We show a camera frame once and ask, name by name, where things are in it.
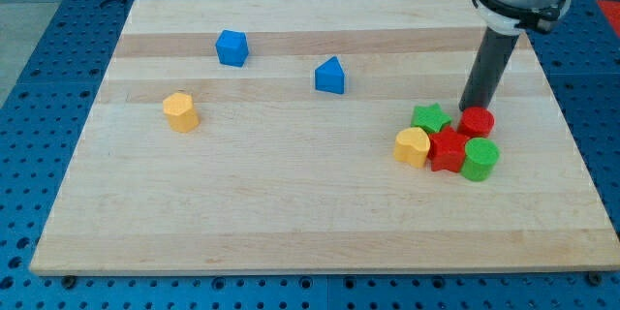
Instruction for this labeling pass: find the blue triangular prism block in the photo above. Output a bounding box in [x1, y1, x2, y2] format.
[314, 56, 346, 95]

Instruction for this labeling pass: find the light wooden board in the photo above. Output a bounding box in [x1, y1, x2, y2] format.
[30, 0, 619, 276]

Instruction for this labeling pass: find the yellow heart block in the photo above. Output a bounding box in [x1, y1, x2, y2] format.
[393, 127, 430, 169]

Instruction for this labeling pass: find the blue cube block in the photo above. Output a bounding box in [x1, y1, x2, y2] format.
[215, 30, 249, 67]

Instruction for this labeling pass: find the green star block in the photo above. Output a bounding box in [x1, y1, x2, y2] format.
[410, 104, 452, 134]

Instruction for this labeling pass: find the yellow hexagonal block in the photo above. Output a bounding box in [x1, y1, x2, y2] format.
[163, 92, 200, 133]

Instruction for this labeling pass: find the red star block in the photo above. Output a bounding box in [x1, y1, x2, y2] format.
[428, 126, 470, 172]

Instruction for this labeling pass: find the red cylinder block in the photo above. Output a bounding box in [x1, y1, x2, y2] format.
[457, 107, 495, 138]

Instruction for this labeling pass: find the green cylinder block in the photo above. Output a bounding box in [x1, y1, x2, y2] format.
[460, 138, 500, 181]

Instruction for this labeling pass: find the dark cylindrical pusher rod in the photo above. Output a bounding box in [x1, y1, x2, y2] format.
[459, 27, 518, 111]

